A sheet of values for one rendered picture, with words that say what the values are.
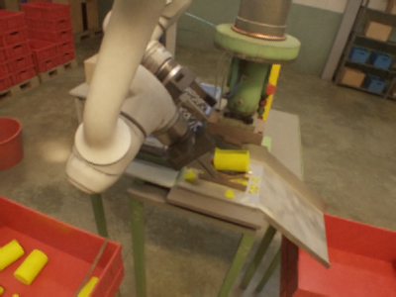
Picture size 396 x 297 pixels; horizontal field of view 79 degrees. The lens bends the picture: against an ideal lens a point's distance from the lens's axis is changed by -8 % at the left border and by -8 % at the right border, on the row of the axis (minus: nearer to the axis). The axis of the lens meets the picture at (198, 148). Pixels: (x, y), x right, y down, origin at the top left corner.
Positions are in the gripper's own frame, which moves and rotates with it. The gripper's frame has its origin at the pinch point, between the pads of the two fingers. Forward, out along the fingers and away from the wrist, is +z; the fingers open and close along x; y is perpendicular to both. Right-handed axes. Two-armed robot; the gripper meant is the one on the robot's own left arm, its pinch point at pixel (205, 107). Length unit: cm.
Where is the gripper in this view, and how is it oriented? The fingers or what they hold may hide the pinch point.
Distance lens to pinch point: 78.6
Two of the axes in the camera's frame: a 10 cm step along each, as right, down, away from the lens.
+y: 6.3, -5.2, -5.8
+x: 2.8, -5.4, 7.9
